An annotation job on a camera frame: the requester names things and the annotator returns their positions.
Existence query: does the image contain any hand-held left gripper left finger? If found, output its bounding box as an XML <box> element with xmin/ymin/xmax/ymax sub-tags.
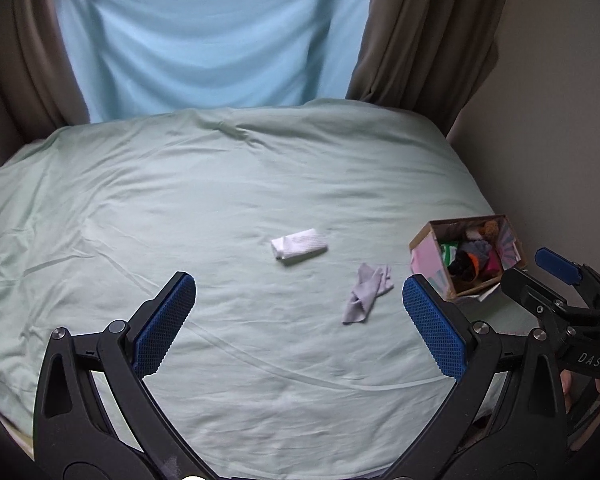
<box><xmin>32</xmin><ymin>270</ymin><xmax>216</xmax><ymax>480</ymax></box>

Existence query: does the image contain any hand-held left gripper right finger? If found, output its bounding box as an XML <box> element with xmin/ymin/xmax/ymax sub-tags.
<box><xmin>386</xmin><ymin>273</ymin><xmax>567</xmax><ymax>480</ymax></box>

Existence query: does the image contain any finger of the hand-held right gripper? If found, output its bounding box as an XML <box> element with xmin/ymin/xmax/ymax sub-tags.
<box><xmin>501</xmin><ymin>267</ymin><xmax>570</xmax><ymax>319</ymax></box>
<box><xmin>534</xmin><ymin>247</ymin><xmax>600</xmax><ymax>313</ymax></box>

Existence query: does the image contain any pink pouch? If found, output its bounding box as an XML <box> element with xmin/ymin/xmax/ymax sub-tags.
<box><xmin>480</xmin><ymin>252</ymin><xmax>504</xmax><ymax>279</ymax></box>

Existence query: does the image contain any cardboard box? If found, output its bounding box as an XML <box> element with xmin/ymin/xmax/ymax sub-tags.
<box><xmin>408</xmin><ymin>213</ymin><xmax>530</xmax><ymax>302</ymax></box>

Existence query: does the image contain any grey-blue sock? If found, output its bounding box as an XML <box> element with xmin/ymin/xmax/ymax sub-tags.
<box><xmin>460</xmin><ymin>239</ymin><xmax>497</xmax><ymax>257</ymax></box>

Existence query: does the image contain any black and orange soft item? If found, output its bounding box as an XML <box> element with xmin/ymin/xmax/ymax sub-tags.
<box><xmin>447</xmin><ymin>250</ymin><xmax>481</xmax><ymax>281</ymax></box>

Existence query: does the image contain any beige plush toy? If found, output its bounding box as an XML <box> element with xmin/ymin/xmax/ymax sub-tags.
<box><xmin>466</xmin><ymin>217</ymin><xmax>502</xmax><ymax>241</ymax></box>

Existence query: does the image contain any light grey cloth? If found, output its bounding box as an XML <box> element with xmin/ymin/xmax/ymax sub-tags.
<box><xmin>342</xmin><ymin>262</ymin><xmax>395</xmax><ymax>325</ymax></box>

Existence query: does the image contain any white sock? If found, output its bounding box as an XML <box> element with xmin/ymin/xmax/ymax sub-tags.
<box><xmin>270</xmin><ymin>227</ymin><xmax>329</xmax><ymax>267</ymax></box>

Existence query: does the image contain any person's right hand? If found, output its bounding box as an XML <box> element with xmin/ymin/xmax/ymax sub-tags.
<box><xmin>560</xmin><ymin>369</ymin><xmax>600</xmax><ymax>453</ymax></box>

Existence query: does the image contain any light green bed sheet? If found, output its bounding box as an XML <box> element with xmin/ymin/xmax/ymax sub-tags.
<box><xmin>0</xmin><ymin>98</ymin><xmax>537</xmax><ymax>480</ymax></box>

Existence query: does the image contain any beige curtain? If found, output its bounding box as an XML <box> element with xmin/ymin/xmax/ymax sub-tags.
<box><xmin>345</xmin><ymin>0</ymin><xmax>517</xmax><ymax>134</ymax></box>
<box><xmin>10</xmin><ymin>0</ymin><xmax>92</xmax><ymax>129</ymax></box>

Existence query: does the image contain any light blue hanging cloth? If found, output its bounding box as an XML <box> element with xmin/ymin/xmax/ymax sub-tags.
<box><xmin>52</xmin><ymin>0</ymin><xmax>379</xmax><ymax>124</ymax></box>

